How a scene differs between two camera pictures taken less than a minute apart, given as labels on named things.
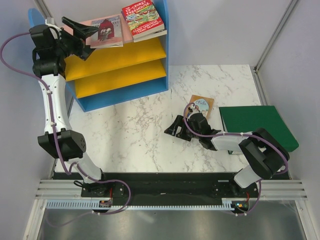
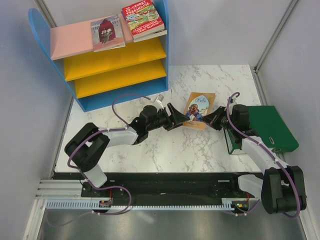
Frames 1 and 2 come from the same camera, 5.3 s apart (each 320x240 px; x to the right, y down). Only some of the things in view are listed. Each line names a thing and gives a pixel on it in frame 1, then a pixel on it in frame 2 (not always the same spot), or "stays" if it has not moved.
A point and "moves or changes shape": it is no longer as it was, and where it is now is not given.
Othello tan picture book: (205, 104) moves or changes shape
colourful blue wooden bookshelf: (106, 76) stays
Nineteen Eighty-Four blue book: (151, 36) stays
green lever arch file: (245, 119) stays
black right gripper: (172, 129) -> (212, 118)
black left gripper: (81, 33) -> (178, 118)
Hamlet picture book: (109, 34) stays
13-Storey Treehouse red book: (143, 18) stays
